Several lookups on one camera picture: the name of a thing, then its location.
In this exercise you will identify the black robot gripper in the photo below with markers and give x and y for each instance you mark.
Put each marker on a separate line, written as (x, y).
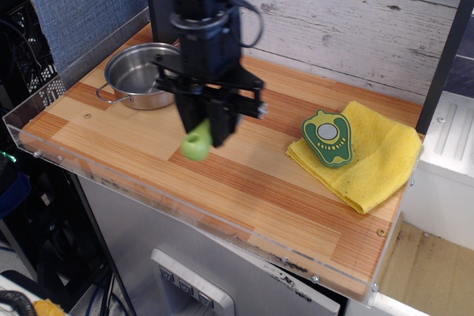
(209, 61)

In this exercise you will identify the green handled grey spatula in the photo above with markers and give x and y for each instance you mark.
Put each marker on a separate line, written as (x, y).
(196, 145)

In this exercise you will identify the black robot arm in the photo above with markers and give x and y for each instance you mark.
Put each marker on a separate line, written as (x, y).
(160, 11)

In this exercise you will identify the stainless steel pot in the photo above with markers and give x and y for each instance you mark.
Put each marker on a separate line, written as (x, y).
(133, 77)

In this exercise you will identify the clear acrylic table guard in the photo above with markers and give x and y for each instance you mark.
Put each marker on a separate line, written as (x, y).
(247, 193)

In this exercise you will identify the green toy pepper slice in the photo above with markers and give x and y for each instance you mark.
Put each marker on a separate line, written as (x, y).
(329, 135)

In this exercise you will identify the silver toy appliance cabinet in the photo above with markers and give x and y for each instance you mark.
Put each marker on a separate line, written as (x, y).
(160, 260)

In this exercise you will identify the yellow folded cloth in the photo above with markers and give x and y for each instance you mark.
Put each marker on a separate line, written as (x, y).
(384, 156)

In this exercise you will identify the black vertical post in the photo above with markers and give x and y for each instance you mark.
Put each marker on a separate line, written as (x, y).
(455, 36)

